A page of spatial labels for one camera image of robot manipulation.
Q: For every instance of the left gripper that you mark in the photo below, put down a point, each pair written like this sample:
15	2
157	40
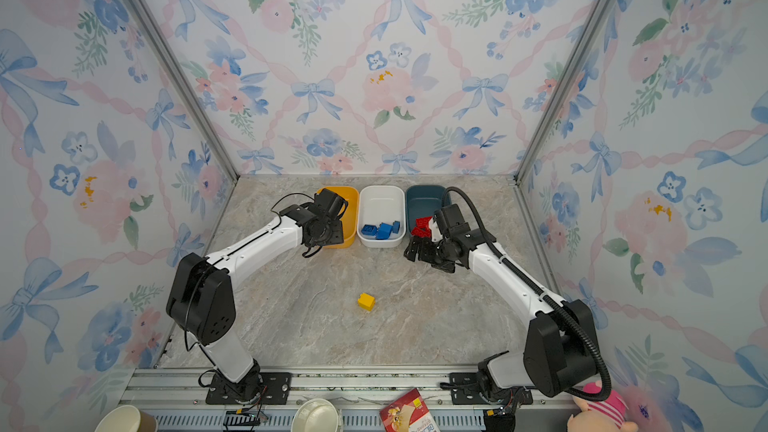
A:
338	234

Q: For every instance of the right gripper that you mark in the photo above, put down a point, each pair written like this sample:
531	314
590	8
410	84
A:
413	246

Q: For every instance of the red lego brick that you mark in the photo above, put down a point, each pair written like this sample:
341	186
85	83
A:
422	228

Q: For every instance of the yellow plastic bin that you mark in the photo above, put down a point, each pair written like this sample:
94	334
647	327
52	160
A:
349	218

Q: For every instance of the dark teal plastic bin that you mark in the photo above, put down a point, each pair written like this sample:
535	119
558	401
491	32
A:
422	201

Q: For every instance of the white plastic bin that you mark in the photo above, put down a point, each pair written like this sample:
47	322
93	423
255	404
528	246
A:
381	204

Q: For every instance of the yellow lego brick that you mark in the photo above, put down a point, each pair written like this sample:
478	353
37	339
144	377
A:
366	302

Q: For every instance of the blue lego brick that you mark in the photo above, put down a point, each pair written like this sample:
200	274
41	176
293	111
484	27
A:
384	231
369	230

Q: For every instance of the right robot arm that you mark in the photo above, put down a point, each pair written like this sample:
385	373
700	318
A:
560	353

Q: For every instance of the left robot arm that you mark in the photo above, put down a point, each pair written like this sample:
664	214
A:
202	296

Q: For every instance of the red snack box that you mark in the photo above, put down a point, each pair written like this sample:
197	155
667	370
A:
408	413

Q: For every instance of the white paper cup centre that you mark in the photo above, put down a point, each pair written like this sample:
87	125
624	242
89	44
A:
317	415

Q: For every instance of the pink plush toy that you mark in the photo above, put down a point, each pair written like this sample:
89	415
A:
608	415

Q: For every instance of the paper cup left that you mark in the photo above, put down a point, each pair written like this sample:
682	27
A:
127	418

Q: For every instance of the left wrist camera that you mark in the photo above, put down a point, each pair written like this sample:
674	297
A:
330	204

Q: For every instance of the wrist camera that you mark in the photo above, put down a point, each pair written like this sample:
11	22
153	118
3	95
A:
330	204
448	222

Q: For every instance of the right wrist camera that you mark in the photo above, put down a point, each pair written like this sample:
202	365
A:
448	222

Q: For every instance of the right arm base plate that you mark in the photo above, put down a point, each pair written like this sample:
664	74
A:
476	389

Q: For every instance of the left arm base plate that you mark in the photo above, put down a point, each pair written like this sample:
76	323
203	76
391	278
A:
263	388

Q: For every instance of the aluminium rail frame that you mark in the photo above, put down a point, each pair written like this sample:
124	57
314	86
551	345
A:
177	398

